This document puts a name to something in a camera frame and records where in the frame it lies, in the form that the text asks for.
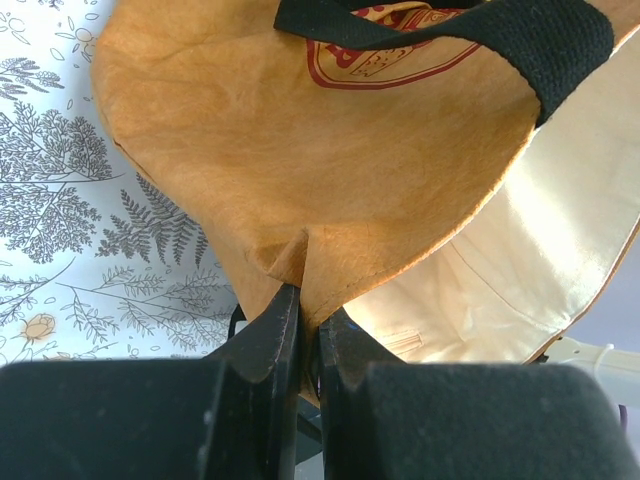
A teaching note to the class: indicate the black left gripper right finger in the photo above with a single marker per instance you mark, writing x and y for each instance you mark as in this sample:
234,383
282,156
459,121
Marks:
383,418

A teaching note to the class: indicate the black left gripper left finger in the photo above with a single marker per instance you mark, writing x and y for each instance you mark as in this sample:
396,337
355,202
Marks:
230,415

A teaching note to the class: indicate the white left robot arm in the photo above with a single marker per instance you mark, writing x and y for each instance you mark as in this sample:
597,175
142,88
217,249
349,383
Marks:
600,357

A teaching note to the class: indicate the floral patterned table mat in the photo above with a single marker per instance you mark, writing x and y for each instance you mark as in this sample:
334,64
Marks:
95,262

